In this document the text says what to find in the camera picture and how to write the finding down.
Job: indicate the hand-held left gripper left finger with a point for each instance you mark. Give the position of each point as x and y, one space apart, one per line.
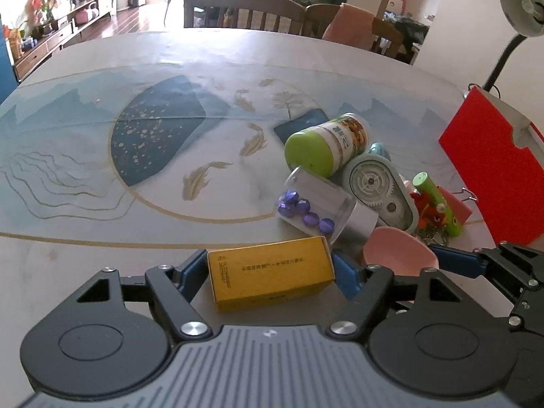
196 268

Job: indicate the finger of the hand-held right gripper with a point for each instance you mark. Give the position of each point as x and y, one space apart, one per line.
457 261

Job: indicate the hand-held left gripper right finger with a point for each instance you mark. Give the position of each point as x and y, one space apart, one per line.
345 275

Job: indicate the pink bowl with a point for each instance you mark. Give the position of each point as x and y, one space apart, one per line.
397 253

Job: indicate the yellow cardboard box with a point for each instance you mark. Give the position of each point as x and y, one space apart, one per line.
267 274

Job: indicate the grey correction tape dispenser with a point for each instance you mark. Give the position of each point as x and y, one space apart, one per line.
378 189

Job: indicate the red cardboard box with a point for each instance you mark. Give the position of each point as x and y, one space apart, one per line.
488 165

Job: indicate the pink binder clip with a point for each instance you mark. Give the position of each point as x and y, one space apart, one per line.
461 210

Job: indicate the clear jar with purple gems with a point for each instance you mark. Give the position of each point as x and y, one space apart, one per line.
323 204

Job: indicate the green toy tube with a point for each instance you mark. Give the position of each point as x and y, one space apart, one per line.
429 187

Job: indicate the green lid plastic bottle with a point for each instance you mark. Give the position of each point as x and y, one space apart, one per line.
312 151

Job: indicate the teal pencil sharpener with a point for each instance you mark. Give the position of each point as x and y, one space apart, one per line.
379 151

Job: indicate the brown wooden chair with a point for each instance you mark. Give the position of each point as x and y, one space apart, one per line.
389 32

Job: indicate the pink cloth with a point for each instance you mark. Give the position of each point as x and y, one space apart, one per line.
350 25

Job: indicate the grey desk lamp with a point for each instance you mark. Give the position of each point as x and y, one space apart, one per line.
520 4

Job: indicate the wooden media cabinet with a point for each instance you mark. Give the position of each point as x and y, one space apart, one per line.
46 44

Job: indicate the dark wooden chair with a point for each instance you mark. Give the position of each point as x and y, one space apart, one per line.
242 2

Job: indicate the pink pot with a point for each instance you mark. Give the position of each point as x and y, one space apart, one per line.
87 15

